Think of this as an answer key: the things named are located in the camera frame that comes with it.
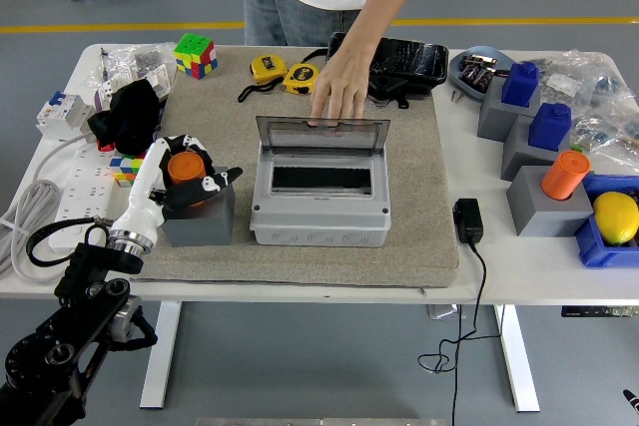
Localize person's left hand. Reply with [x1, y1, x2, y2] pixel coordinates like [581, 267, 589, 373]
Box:
[309, 44, 374, 127]

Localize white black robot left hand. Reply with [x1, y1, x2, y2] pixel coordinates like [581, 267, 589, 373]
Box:
[110, 134, 245, 243]

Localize orange cylinder battery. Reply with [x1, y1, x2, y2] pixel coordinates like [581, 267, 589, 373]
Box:
[167, 152, 217, 208]
[540, 150, 592, 202]

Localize grey electrical box clear lid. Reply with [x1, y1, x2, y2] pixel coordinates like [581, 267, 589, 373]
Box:
[249, 114, 392, 247]

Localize colourful puzzle cube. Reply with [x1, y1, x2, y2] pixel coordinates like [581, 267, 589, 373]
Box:
[173, 32, 219, 81]
[108, 149, 151, 189]

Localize yellow tape measure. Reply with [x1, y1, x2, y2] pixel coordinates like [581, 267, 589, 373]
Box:
[282, 49, 328, 96]
[237, 53, 290, 104]

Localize grey block holder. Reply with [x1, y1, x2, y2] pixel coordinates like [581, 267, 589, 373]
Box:
[506, 165, 595, 238]
[476, 77, 543, 143]
[500, 115, 573, 183]
[160, 165, 237, 248]

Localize black plastic tray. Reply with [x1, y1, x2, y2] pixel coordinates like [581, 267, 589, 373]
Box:
[324, 32, 449, 111]

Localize black cloth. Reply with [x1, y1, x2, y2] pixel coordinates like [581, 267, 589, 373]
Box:
[87, 78, 164, 156]

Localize black table control panel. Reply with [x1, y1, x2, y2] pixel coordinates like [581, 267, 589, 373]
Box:
[560, 304, 639, 319]

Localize white circuit breaker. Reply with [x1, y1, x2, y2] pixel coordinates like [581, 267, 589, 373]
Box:
[35, 90, 96, 142]

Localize blue-grey bowl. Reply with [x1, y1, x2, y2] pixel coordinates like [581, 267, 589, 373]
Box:
[448, 45, 515, 101]

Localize white table leg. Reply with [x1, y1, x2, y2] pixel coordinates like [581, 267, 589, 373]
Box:
[493, 303, 541, 413]
[138, 301, 182, 410]

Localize dark small parts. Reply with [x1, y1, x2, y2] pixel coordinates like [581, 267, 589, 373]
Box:
[458, 52, 500, 93]

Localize clear bag with white parts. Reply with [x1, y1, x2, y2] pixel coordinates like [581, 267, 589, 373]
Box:
[82, 41, 179, 113]

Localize blue plastic bin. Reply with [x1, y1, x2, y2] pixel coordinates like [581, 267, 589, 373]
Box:
[572, 174, 639, 270]

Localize grey-brown mat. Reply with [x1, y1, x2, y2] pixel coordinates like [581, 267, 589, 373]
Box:
[122, 44, 461, 290]

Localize blue bottle-shaped block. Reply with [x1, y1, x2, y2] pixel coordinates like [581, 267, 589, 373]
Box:
[527, 102, 573, 152]
[500, 61, 541, 109]

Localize yellow lemon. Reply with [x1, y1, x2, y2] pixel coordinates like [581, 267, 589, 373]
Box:
[592, 191, 639, 247]

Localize black power adapter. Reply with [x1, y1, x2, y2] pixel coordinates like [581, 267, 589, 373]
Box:
[451, 198, 485, 245]

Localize clear bags of components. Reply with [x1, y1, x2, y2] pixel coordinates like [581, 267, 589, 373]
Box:
[531, 49, 639, 173]

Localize white power strip cable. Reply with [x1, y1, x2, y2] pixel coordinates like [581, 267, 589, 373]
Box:
[0, 131, 96, 283]

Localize black adapter cord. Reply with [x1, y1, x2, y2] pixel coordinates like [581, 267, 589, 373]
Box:
[416, 240, 505, 426]

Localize silver bracket under table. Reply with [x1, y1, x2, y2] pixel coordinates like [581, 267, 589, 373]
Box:
[427, 303, 466, 320]

